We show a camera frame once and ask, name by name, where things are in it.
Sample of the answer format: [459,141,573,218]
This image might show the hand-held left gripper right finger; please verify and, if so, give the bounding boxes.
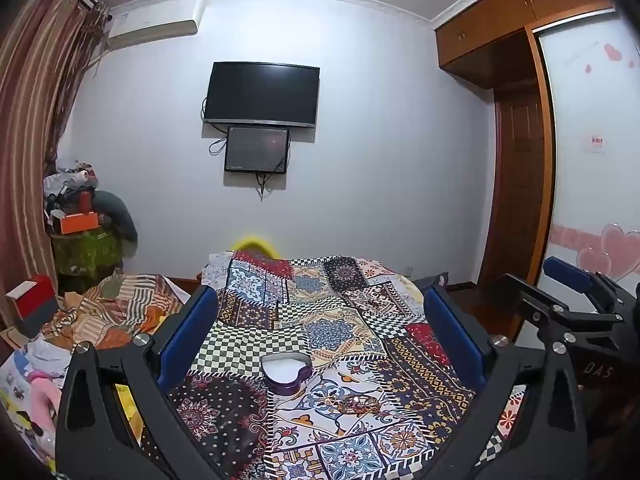
[422,285,593,480]

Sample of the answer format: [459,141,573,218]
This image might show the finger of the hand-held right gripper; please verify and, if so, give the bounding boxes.
[543,256,637,314]
[494,273,627,342]

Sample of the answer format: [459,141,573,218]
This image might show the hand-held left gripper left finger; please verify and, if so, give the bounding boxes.
[54,285,221,480]

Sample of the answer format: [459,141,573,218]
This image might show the purple heart-shaped box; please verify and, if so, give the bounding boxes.
[261,352,313,395]

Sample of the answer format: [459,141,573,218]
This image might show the gold chain bracelet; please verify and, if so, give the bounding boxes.
[336,394,382,415]

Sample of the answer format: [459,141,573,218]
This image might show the dark cloth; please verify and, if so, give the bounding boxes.
[414,271,452,292]

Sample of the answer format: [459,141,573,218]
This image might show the striped orange blanket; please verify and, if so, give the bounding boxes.
[42,272,187,352]

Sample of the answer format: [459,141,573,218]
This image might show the yellow plush blanket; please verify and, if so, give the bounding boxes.
[114,384,147,443]

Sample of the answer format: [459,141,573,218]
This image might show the brown wooden door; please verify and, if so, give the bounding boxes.
[492,87,552,287]

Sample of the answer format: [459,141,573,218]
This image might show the yellow fuzzy cushion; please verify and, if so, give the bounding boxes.
[232,234,279,261]

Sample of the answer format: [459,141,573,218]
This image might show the patchwork patterned bed cover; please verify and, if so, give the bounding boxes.
[165,250,532,480]

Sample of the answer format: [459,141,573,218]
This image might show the green patterned cloth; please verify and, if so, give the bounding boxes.
[52,229,127,292]

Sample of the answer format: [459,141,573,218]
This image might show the grey bolster pillow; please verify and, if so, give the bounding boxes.
[94,190,139,259]

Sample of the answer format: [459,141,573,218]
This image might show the orange box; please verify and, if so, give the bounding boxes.
[60,212,100,235]

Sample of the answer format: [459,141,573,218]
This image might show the white printed plastic bag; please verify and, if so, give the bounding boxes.
[0,334,74,411]

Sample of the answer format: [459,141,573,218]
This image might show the red box with white lid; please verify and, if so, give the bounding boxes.
[5,275,59,337]

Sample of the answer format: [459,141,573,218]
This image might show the pink plush toy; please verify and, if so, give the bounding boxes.
[26,369,64,442]

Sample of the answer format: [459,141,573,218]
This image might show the pile of household clutter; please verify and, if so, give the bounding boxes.
[42,159,104,222]

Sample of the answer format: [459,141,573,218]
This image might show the wooden overhead cabinet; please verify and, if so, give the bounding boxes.
[434,0,622,92]

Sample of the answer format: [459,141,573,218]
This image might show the striped brown curtain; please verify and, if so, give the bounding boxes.
[0,0,110,333]

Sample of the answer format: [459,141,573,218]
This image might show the white air conditioner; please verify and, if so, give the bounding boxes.
[106,0,205,51]

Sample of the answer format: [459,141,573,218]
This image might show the black television cable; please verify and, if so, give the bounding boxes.
[201,96,228,157]

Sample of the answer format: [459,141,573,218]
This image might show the small black wall monitor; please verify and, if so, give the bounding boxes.
[224,126,291,175]

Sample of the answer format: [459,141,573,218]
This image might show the black wall television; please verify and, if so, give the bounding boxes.
[203,61,321,129]

